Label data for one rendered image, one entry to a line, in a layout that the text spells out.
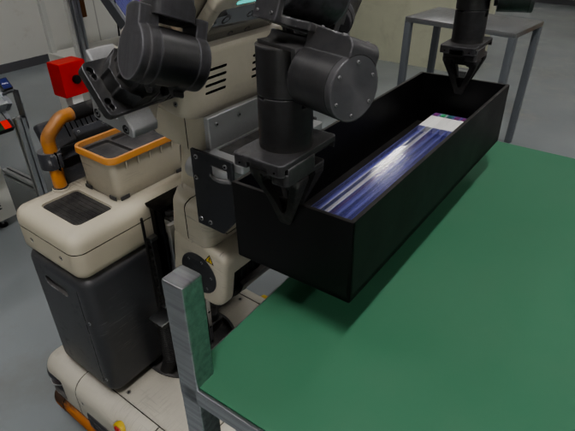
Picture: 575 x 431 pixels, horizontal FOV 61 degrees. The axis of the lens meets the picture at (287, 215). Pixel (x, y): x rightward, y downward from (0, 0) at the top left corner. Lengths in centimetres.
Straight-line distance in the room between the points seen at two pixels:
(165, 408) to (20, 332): 94
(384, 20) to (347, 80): 500
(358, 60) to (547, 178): 74
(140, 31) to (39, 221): 67
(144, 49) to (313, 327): 41
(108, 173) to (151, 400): 63
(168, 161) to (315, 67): 90
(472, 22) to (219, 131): 49
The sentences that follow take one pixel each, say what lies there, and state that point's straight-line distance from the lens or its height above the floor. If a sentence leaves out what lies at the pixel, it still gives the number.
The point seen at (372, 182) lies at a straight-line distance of 74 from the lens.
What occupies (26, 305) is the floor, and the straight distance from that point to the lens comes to 233.
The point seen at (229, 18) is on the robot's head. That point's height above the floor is 126.
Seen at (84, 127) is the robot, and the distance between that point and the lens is 141.
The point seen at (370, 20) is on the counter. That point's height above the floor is 38.
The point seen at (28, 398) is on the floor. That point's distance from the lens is 197.
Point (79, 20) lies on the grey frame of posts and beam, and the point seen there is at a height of 87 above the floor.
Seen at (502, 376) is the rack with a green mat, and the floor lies 95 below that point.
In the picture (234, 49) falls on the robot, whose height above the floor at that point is 120.
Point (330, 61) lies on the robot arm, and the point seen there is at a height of 130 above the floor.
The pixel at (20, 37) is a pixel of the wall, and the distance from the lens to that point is 575.
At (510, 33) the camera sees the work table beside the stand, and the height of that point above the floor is 79.
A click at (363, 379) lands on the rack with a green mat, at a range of 60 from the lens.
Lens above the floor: 142
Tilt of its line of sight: 33 degrees down
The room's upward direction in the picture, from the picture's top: straight up
